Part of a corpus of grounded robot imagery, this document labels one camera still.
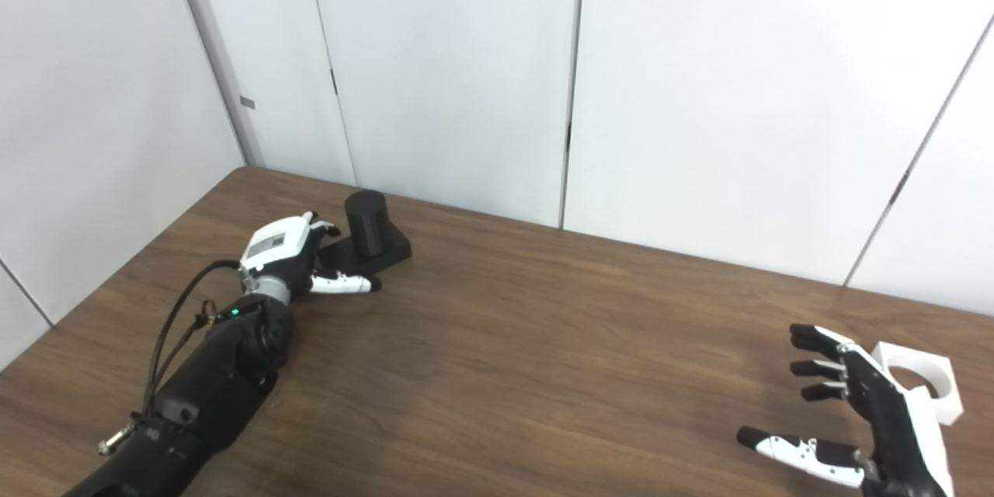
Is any black peg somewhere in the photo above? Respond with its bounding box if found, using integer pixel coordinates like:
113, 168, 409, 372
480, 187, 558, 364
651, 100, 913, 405
318, 189, 413, 277

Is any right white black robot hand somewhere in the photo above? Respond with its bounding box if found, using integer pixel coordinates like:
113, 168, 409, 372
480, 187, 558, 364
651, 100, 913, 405
736, 323, 956, 497

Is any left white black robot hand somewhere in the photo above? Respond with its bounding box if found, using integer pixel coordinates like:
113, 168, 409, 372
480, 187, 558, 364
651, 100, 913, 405
238, 211, 383, 304

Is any white square piece with hole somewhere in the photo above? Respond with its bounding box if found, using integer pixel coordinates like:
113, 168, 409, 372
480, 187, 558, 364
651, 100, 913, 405
870, 342, 964, 426

